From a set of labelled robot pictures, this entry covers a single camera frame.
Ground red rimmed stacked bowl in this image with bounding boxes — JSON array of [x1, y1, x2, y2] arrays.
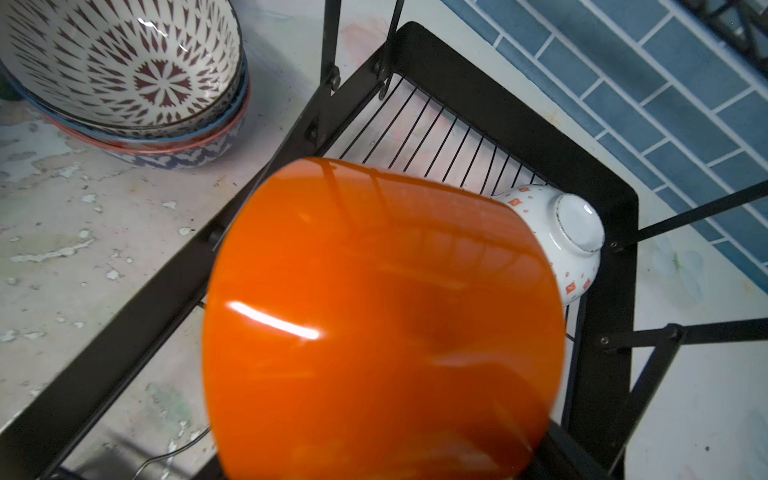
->
[[47, 82, 251, 170]]

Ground black wire dish rack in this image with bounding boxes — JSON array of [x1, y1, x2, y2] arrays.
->
[[0, 0, 768, 480]]

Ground blue rimmed stacked bowl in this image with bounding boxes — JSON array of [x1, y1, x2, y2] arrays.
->
[[1, 60, 249, 150]]

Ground orange plastic bowl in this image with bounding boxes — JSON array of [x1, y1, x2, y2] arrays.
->
[[202, 158, 565, 479]]

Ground white bowl orange diamonds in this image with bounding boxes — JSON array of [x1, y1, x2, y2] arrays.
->
[[493, 184, 605, 306]]

